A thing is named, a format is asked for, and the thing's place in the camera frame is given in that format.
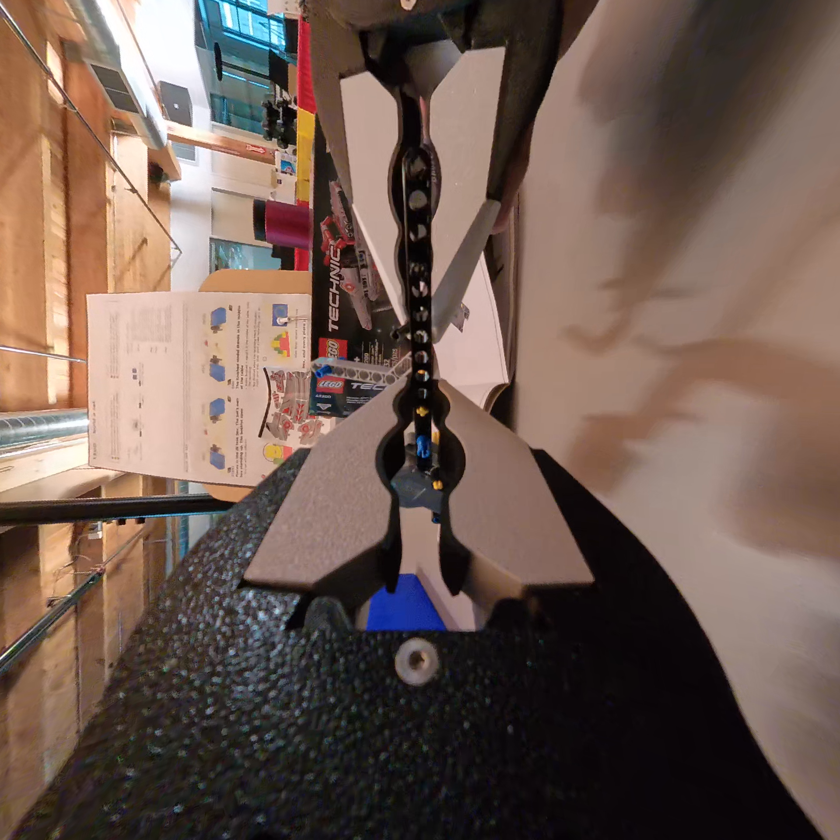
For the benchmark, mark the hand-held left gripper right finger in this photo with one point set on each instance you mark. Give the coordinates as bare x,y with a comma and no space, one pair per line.
512,525

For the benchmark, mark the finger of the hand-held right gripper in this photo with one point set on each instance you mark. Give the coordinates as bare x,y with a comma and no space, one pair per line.
469,144
371,151

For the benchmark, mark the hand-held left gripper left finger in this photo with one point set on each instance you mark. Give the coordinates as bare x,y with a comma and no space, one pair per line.
321,525

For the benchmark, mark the black toy brick beam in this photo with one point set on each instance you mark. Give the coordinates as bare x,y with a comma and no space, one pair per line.
412,321

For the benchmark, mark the beige desk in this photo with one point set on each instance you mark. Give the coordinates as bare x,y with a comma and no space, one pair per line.
754,525

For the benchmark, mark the person's right hand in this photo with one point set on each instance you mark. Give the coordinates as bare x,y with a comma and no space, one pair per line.
508,213

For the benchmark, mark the dark red cylinder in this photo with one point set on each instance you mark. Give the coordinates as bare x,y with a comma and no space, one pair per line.
289,223

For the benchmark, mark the blue storage bin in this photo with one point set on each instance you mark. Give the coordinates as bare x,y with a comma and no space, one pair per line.
403,604

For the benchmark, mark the sticker sheet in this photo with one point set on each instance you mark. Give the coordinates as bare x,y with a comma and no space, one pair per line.
289,407

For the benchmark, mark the black toy set box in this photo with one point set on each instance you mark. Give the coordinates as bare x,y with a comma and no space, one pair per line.
331,282

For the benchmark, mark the open instruction booklet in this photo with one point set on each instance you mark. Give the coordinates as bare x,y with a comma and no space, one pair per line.
472,354

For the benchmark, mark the instruction sheet on board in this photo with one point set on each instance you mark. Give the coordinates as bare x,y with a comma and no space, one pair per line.
249,281

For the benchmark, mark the printed instruction sheet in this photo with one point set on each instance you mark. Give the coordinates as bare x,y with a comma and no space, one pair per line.
170,394

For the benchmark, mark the black metal pole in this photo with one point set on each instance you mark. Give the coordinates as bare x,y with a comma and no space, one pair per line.
98,510

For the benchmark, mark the red and yellow post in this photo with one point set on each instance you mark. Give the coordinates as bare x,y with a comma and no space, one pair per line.
305,131

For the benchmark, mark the black wall speaker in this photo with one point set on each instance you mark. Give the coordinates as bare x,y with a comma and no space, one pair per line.
176,103

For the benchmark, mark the silver ventilation duct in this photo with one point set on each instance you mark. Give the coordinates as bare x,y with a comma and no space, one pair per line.
148,124
39,430

